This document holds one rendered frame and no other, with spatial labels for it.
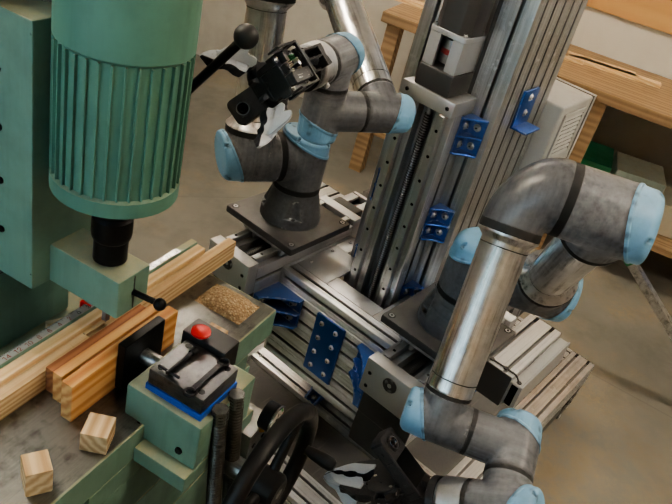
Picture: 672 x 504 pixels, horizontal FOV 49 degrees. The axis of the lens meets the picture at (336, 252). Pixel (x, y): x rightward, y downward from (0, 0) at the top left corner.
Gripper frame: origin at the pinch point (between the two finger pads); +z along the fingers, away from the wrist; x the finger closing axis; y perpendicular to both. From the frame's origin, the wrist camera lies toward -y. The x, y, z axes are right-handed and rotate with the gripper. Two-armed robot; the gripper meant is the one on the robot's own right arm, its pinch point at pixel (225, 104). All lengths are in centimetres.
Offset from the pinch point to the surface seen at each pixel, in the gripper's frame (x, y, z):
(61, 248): 4.5, -29.3, 15.4
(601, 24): 30, -20, -317
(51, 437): 27, -33, 31
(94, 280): 11.2, -26.4, 15.8
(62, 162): -3.4, -11.1, 20.9
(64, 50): -12.8, 0.5, 20.9
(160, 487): 46, -45, 15
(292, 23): -66, -169, -307
